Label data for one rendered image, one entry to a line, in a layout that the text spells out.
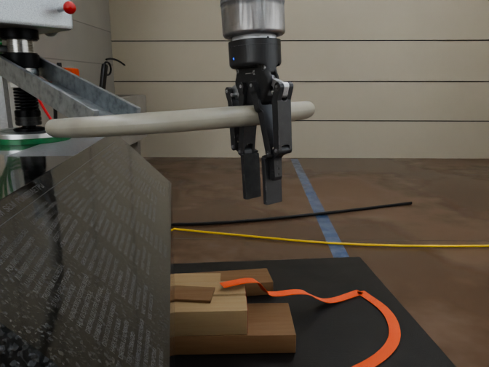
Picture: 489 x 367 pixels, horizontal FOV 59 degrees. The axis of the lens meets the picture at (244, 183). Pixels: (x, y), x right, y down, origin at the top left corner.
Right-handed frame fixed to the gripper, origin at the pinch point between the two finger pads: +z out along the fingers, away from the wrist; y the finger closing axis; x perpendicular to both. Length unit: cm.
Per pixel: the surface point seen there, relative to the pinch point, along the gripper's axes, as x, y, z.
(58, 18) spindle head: 7, 76, -36
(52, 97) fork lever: 16, 58, -15
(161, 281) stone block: 8.1, 22.4, 21.3
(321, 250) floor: -142, 129, 81
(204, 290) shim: -38, 90, 61
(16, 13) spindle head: 18, 73, -36
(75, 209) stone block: 20.6, 29.0, 5.7
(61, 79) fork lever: 9, 75, -20
